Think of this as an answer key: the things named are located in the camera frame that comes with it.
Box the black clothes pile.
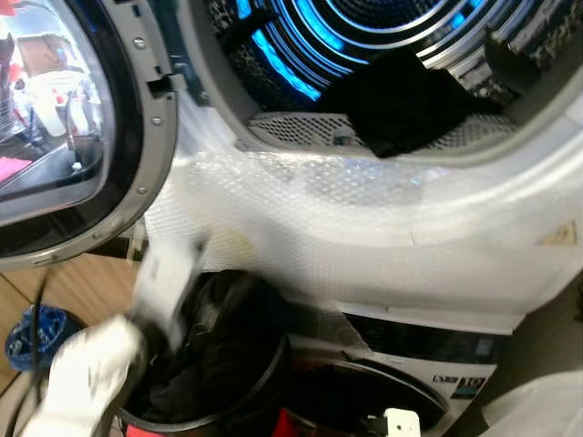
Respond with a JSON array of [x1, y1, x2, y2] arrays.
[[137, 270, 288, 424]]

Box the black garment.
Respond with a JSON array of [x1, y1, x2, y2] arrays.
[[314, 46, 500, 160]]

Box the dark round washer door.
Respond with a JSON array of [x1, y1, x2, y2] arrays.
[[290, 358, 449, 437]]

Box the black washer control panel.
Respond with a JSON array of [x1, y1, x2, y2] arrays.
[[344, 312, 506, 367]]

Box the blue patterned object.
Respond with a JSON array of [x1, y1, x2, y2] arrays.
[[5, 305, 85, 371]]

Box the black round laundry bin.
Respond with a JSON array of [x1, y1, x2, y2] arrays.
[[117, 269, 294, 437]]

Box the yellow triangular warning sticker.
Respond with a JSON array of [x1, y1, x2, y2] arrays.
[[537, 221, 577, 247]]

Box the white plastic bag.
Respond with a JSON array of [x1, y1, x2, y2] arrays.
[[478, 369, 583, 437]]

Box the clear bubble wrap sheet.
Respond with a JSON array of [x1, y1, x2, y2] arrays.
[[146, 150, 583, 315]]

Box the round grey dryer door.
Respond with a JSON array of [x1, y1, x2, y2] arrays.
[[0, 0, 179, 271]]

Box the white front-loading dryer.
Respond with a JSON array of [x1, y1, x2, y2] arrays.
[[146, 0, 583, 333]]

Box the grey mesh lint filter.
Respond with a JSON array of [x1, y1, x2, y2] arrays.
[[248, 109, 518, 154]]

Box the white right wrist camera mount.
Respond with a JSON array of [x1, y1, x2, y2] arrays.
[[383, 408, 422, 437]]

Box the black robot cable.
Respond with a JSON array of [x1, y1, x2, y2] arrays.
[[27, 264, 51, 406]]

